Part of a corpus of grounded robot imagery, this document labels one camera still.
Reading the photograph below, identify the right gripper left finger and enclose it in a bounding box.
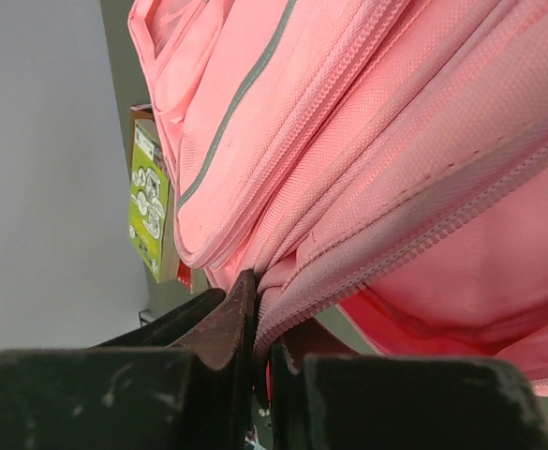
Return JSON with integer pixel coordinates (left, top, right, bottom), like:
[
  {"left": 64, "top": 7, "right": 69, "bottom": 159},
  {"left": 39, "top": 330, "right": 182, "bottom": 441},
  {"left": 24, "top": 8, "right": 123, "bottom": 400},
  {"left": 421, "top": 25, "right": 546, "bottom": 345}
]
[{"left": 0, "top": 271, "right": 257, "bottom": 449}]

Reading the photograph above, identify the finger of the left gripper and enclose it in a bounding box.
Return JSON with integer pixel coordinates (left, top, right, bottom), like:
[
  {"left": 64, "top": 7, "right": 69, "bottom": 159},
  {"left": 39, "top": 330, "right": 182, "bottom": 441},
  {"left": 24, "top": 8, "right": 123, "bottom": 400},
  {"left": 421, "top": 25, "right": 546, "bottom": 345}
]
[{"left": 94, "top": 288, "right": 226, "bottom": 349}]

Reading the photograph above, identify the pink student backpack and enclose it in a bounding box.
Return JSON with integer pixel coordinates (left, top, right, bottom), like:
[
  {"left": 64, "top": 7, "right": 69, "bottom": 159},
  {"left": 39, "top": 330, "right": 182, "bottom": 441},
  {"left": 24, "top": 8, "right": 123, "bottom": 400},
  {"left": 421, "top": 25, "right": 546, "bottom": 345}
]
[{"left": 127, "top": 1, "right": 548, "bottom": 397}]

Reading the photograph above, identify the green paperback book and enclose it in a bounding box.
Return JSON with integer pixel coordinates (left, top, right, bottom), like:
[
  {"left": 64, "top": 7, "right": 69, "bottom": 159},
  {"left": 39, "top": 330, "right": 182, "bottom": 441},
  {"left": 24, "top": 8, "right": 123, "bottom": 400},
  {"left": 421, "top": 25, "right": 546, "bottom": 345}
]
[{"left": 128, "top": 119, "right": 179, "bottom": 283}]

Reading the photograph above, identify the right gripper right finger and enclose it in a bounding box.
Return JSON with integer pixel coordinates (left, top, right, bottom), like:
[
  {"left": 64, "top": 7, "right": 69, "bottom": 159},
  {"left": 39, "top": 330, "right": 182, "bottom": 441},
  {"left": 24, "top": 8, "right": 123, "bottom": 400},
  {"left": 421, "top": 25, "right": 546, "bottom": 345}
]
[{"left": 270, "top": 343, "right": 548, "bottom": 450}]

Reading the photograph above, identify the red paperback book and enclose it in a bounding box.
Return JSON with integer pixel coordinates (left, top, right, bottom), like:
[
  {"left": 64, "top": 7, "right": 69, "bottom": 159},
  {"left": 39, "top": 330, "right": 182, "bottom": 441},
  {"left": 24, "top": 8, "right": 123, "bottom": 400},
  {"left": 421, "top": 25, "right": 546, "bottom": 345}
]
[{"left": 176, "top": 262, "right": 192, "bottom": 291}]

